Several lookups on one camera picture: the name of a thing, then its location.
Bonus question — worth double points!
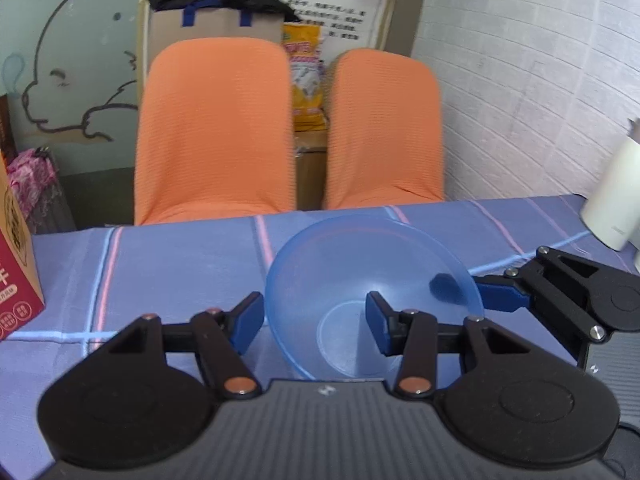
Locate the blue translucent plastic bowl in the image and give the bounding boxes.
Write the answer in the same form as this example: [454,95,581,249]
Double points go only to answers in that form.
[265,214,484,380]

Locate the right orange chair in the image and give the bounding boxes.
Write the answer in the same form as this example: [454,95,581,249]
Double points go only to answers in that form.
[324,49,445,209]

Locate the cream thermos jug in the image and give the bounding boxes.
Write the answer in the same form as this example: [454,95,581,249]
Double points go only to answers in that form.
[580,119,640,250]

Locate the cardboard box with blue tape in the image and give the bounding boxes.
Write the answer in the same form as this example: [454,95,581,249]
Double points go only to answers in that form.
[145,0,283,78]

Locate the left orange chair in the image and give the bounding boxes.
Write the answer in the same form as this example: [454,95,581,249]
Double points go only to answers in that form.
[134,38,296,226]

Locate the red cracker box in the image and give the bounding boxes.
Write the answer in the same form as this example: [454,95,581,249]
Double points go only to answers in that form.
[0,162,44,340]

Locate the pink patterned bag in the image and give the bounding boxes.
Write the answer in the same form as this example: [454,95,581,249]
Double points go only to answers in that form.
[6,146,76,234]

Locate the yellow snack bag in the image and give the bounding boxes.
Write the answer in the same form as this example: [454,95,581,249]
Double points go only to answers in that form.
[282,23,326,132]

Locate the blue plaid tablecloth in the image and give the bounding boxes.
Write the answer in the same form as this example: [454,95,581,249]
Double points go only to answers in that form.
[1,195,637,479]

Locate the orange chair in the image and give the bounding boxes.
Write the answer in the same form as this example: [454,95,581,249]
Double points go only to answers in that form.
[324,49,445,209]
[134,38,296,226]

